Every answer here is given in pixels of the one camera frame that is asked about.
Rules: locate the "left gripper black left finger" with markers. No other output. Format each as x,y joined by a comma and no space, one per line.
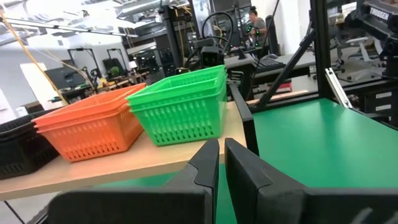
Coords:
199,177

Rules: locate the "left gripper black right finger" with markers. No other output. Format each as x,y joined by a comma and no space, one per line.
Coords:
248,180

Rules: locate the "green plastic basket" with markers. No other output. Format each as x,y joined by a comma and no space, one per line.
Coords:
146,103
192,76
183,124

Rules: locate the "orange plastic basket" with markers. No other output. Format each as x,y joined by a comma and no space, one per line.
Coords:
62,124
93,140
93,104

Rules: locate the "black plastic basket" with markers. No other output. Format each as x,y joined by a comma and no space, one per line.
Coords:
21,119
18,127
21,155

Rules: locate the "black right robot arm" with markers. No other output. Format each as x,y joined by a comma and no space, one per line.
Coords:
376,15

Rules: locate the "green table mat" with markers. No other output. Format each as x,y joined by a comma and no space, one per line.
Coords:
311,146

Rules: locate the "black keyboard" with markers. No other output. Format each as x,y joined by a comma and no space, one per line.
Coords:
269,63

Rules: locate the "grey desk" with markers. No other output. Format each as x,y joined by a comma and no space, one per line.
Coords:
295,59

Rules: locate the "black drawer unit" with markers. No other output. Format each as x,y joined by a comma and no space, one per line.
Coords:
373,102

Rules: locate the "person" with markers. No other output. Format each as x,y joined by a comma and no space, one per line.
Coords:
258,26

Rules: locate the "black monitor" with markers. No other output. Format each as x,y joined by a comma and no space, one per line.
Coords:
65,76

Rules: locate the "white office chair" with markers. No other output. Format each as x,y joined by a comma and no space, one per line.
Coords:
362,46

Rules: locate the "wooden shelf with black frame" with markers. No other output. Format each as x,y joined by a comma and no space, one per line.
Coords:
124,165

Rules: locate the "silver mounting bracket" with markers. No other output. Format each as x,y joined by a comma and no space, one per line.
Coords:
339,88

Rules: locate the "black aluminium table frame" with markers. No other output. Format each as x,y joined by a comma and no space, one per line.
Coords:
320,46

